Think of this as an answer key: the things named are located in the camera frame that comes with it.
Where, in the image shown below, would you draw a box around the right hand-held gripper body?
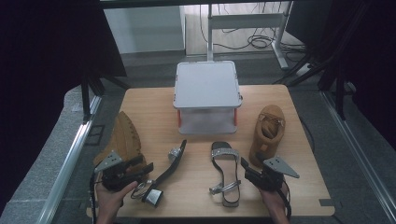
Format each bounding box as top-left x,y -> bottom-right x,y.
260,156 -> 301,192

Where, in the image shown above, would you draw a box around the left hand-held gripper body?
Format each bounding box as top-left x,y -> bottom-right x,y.
93,149 -> 138,192

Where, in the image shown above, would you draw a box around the black silver-strap heeled sandal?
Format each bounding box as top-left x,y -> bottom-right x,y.
130,139 -> 188,208
208,141 -> 242,208

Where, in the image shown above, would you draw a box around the tan suede boot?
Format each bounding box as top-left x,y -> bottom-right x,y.
92,110 -> 148,175
248,105 -> 287,169

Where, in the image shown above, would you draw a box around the person's right hand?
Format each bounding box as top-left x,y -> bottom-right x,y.
260,184 -> 289,216

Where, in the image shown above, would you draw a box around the person's left hand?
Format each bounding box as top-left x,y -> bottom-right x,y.
94,180 -> 139,217

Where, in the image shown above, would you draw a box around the grey foam ledge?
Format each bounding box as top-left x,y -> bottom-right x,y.
0,85 -> 86,224

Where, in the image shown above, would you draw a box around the black stand legs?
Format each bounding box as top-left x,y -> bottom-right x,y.
79,73 -> 131,123
273,46 -> 348,121

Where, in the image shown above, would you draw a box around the white power strip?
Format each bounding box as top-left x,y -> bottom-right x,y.
294,63 -> 313,77

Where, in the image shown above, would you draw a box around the black curtain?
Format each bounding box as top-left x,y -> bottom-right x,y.
286,0 -> 396,150
0,0 -> 128,216

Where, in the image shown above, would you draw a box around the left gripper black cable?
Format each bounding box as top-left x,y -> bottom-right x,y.
89,169 -> 106,224

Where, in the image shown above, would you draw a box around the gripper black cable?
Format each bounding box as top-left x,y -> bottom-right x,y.
278,186 -> 293,220
89,169 -> 106,224

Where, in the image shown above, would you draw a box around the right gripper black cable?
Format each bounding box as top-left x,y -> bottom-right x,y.
278,186 -> 293,220

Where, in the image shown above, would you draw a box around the black floor cables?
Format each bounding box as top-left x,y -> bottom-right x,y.
199,3 -> 307,63

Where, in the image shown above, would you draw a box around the white metal desk frame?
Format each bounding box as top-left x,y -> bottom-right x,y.
206,1 -> 293,71

